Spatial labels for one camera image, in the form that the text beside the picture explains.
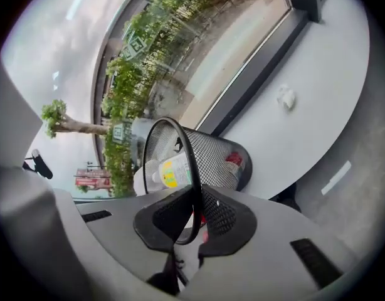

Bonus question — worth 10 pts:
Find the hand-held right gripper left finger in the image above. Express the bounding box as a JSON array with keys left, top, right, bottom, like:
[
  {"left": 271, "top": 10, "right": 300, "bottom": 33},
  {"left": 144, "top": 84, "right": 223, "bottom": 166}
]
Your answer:
[{"left": 53, "top": 188, "right": 196, "bottom": 296}]

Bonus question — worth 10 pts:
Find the red round lid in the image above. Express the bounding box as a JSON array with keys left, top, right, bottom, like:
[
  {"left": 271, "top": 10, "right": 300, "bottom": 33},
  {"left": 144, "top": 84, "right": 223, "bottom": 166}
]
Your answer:
[{"left": 225, "top": 152, "right": 244, "bottom": 169}]

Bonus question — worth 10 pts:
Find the crumpled white paper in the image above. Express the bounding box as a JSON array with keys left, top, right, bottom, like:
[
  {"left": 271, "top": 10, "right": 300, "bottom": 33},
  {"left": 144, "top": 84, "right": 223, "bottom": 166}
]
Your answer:
[{"left": 276, "top": 84, "right": 297, "bottom": 111}]

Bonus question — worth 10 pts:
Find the pruned tree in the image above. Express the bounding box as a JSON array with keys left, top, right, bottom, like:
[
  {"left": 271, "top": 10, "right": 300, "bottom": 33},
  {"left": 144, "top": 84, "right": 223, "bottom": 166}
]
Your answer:
[{"left": 41, "top": 98, "right": 108, "bottom": 139}]

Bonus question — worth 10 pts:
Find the black head-worn camera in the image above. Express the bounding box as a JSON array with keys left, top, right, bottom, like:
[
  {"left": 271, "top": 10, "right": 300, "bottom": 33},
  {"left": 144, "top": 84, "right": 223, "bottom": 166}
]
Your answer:
[{"left": 31, "top": 148, "right": 54, "bottom": 181}]

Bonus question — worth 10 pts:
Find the black window frame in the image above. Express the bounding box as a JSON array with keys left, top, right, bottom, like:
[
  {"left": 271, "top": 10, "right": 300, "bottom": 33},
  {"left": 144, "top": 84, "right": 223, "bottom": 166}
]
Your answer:
[{"left": 195, "top": 0, "right": 333, "bottom": 137}]

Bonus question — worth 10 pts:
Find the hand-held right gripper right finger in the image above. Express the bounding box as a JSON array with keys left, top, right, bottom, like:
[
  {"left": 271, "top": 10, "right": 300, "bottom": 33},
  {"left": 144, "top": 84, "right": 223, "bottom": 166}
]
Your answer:
[{"left": 179, "top": 182, "right": 366, "bottom": 301}]

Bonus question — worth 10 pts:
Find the red signboard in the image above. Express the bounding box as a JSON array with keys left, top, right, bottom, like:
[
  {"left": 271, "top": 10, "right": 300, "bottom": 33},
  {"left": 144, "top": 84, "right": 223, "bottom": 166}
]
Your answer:
[{"left": 75, "top": 167, "right": 112, "bottom": 187}]

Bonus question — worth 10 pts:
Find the clear bottle with yellow label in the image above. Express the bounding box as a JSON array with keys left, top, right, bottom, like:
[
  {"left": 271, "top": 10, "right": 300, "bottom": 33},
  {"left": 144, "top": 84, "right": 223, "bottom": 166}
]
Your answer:
[{"left": 150, "top": 154, "right": 193, "bottom": 191}]

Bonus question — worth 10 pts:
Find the grey window ledge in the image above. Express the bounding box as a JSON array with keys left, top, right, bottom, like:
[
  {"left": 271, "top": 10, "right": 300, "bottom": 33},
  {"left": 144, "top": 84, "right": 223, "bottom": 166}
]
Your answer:
[{"left": 211, "top": 0, "right": 371, "bottom": 200}]

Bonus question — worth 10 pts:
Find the green hedge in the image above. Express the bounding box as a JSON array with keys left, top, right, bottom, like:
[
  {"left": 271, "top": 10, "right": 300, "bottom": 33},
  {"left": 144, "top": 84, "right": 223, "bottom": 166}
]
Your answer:
[{"left": 100, "top": 0, "right": 275, "bottom": 197}]

